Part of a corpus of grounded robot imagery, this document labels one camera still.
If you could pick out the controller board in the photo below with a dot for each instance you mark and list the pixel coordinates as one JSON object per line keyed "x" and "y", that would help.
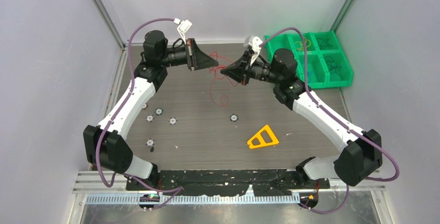
{"x": 148, "y": 200}
{"x": 308, "y": 200}

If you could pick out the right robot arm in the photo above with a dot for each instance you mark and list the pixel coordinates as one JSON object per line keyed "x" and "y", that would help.
{"x": 359, "y": 150}

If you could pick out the poker chip upper left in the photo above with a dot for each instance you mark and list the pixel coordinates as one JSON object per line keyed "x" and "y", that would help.
{"x": 159, "y": 111}

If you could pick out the poker chip lower left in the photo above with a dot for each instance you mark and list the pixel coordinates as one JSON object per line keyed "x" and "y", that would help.
{"x": 150, "y": 143}

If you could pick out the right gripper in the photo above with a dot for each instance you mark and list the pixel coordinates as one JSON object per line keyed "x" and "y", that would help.
{"x": 242, "y": 71}

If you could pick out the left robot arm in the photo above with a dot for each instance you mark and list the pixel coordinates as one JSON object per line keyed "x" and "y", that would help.
{"x": 105, "y": 143}

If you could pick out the green compartment bin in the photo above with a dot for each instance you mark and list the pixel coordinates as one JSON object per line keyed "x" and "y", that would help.
{"x": 322, "y": 59}

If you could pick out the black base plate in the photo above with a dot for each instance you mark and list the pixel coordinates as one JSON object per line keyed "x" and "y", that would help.
{"x": 230, "y": 183}

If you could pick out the right controller board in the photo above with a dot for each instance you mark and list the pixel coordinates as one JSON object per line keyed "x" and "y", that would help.
{"x": 308, "y": 200}

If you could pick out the poker chip centre right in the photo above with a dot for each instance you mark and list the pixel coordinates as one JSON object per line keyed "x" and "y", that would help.
{"x": 234, "y": 118}

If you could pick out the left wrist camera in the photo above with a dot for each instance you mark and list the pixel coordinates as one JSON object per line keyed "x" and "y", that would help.
{"x": 182, "y": 27}

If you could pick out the left controller board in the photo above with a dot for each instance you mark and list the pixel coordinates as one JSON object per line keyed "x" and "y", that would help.
{"x": 148, "y": 200}

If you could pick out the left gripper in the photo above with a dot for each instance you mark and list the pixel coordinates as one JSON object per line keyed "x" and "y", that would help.
{"x": 196, "y": 59}

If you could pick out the yellow triangular plastic part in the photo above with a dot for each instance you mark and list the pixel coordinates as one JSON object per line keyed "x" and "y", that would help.
{"x": 263, "y": 138}

